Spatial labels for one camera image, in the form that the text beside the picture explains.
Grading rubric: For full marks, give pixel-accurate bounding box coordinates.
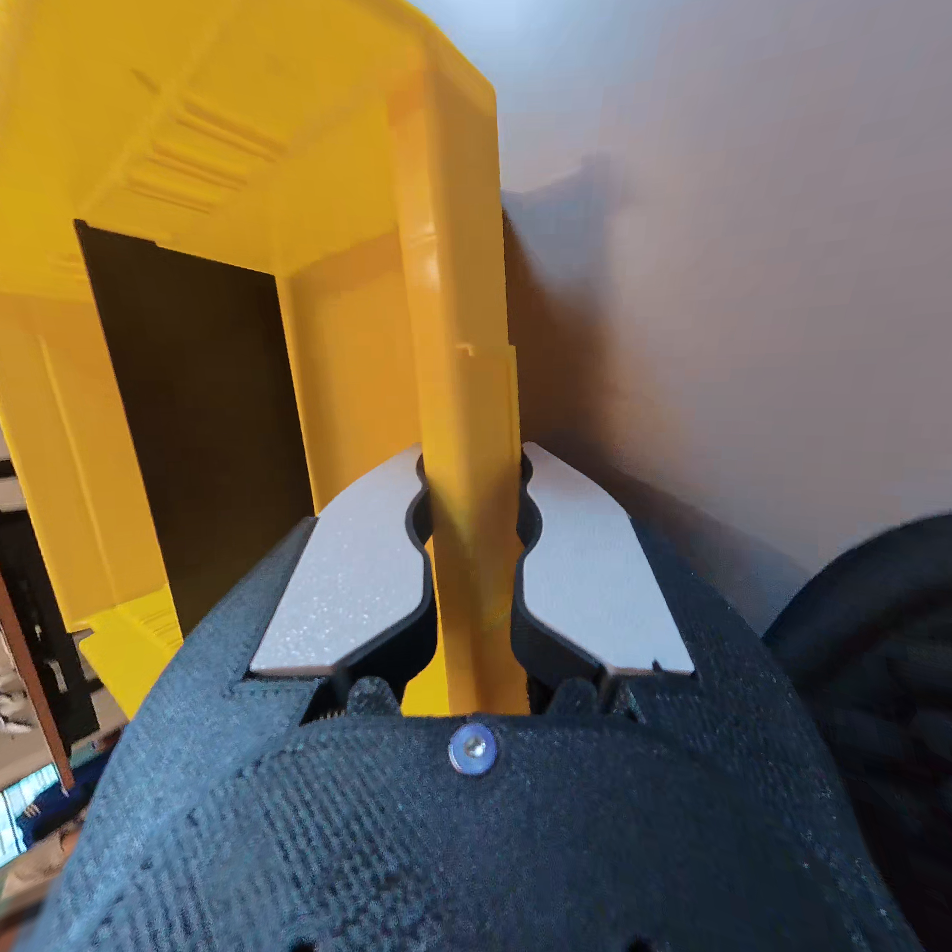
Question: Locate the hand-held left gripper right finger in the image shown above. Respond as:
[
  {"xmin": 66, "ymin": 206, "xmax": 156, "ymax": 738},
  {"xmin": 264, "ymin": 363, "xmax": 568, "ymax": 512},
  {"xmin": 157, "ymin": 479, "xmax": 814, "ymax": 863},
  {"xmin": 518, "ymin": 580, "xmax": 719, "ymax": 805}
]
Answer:
[{"xmin": 512, "ymin": 441, "xmax": 697, "ymax": 679}]

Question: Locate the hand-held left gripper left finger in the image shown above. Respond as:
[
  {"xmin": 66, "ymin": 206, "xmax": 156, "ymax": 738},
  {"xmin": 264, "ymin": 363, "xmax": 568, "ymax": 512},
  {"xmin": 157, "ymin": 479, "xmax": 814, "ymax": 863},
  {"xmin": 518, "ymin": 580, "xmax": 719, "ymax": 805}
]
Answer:
[{"xmin": 249, "ymin": 442, "xmax": 437, "ymax": 679}]

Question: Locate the yellow plastic bin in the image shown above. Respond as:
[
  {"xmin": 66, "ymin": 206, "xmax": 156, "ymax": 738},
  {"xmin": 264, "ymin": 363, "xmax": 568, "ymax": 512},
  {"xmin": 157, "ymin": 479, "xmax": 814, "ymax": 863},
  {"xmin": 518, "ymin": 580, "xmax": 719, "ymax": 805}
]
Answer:
[{"xmin": 0, "ymin": 0, "xmax": 523, "ymax": 719}]

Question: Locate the person's dark clothing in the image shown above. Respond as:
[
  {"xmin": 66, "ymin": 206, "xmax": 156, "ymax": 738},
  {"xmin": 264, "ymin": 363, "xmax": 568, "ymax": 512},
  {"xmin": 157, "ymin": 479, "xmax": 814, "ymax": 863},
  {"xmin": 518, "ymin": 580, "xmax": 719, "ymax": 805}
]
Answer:
[{"xmin": 762, "ymin": 513, "xmax": 952, "ymax": 952}]

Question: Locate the brown wooden post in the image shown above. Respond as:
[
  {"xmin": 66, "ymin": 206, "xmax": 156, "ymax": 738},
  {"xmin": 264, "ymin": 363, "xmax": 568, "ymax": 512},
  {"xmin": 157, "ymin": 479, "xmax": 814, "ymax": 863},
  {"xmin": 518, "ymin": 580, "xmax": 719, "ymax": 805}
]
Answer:
[{"xmin": 0, "ymin": 573, "xmax": 77, "ymax": 797}]

